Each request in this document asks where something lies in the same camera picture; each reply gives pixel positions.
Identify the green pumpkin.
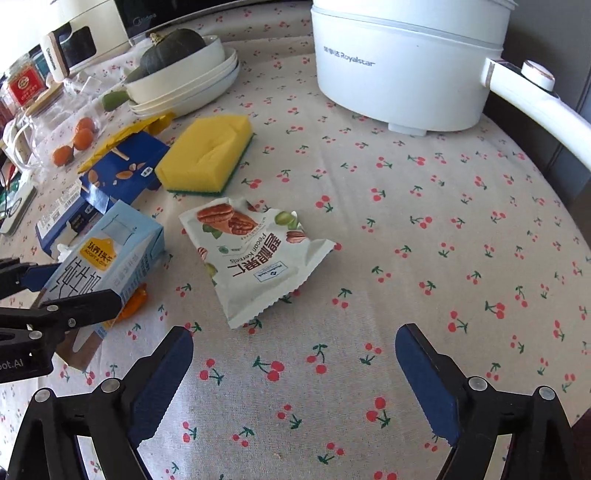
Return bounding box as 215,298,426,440
139,28,208,77

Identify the white cable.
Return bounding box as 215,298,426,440
2,124,35,172

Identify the small green fruit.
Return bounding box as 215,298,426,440
102,90,129,112

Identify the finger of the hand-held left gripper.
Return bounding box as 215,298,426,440
0,258,63,301
0,288,122,333

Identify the red label glass jar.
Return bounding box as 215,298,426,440
7,62,47,109

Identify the white flat device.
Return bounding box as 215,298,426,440
0,185,38,234

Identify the dark blue almond print carton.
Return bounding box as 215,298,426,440
78,131,171,208

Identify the light blue milk carton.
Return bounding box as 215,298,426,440
37,199,167,370

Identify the black door microwave oven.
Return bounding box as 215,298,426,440
113,0,315,44

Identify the white air fryer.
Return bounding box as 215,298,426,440
44,0,132,84

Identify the glass jar wooden lid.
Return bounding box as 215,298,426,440
14,83,107,171

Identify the orange peel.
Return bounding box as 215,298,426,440
117,284,148,319

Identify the yellow foil wrapper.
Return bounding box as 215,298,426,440
76,112,177,163

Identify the yellow green sponge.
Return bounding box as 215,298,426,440
154,114,256,197

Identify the white pecan snack packet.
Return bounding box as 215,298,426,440
179,196,334,329

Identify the cherry print tablecloth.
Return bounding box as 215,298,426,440
0,28,591,480

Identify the white electric pot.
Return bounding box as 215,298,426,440
310,0,591,185

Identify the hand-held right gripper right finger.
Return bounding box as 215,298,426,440
394,323,591,480

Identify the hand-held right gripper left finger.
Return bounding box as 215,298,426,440
0,325,195,480

